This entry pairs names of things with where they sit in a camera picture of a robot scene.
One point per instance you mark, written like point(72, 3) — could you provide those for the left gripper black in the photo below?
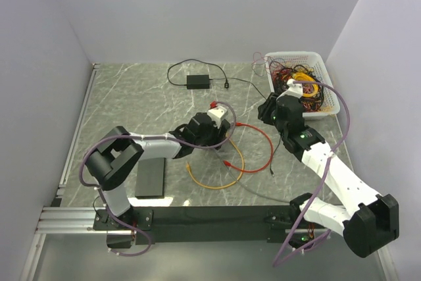
point(218, 139)

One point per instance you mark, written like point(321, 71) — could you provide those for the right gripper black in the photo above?
point(264, 109)

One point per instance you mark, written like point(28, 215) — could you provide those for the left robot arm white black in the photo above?
point(114, 157)

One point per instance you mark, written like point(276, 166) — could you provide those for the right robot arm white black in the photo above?
point(366, 219)

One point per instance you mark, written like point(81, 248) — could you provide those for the white plastic basket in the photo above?
point(318, 101)

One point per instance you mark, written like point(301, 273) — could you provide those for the black power adapter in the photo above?
point(202, 81)

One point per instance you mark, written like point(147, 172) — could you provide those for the black flat box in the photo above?
point(150, 178)

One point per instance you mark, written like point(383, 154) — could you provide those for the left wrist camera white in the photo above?
point(217, 113)

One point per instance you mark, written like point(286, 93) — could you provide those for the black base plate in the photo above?
point(215, 224)

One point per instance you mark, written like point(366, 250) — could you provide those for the aluminium rail frame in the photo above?
point(66, 220)

